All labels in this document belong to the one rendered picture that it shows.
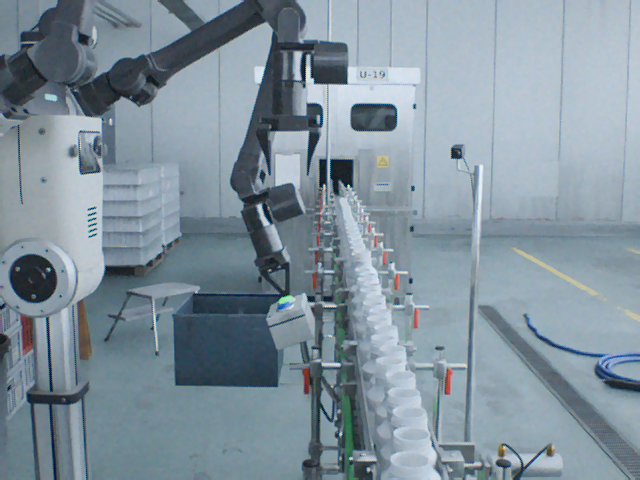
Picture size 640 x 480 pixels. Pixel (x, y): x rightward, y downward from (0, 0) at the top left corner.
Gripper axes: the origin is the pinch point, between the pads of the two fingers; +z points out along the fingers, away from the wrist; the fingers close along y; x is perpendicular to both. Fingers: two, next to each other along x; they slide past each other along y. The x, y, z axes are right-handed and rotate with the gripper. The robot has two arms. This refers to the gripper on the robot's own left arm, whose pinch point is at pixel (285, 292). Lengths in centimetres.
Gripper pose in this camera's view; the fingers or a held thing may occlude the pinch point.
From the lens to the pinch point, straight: 155.3
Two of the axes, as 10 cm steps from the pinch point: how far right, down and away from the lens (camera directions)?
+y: 0.1, -1.2, 9.9
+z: 3.4, 9.3, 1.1
